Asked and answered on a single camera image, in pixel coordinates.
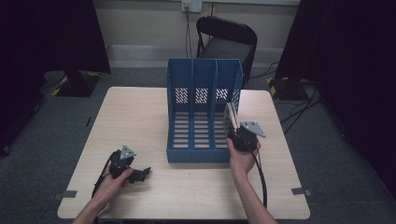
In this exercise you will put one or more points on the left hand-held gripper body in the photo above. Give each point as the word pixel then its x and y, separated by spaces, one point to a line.
pixel 120 163

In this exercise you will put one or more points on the green leaf picture book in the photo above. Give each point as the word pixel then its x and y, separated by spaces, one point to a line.
pixel 231 118

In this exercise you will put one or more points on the person's right hand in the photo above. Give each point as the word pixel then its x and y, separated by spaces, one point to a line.
pixel 241 160

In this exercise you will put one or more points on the grey tape piece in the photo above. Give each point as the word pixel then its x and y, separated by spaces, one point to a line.
pixel 67 194
pixel 300 191

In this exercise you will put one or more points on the person's left hand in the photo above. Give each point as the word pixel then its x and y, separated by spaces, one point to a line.
pixel 110 186

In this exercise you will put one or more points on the black folding chair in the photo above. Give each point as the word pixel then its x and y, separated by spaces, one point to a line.
pixel 229 46

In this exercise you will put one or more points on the black stand base yellow tape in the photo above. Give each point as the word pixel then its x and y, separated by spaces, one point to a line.
pixel 77 84
pixel 286 88

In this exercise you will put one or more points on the blue plastic file rack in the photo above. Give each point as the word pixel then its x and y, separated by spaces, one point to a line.
pixel 199 137

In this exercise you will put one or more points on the white wall socket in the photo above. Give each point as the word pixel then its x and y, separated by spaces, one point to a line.
pixel 191 5

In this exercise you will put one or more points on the dark curtain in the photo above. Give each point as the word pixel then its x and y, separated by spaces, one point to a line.
pixel 46 37
pixel 348 77

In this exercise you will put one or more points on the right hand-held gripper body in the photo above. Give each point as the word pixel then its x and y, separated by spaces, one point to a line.
pixel 247 140

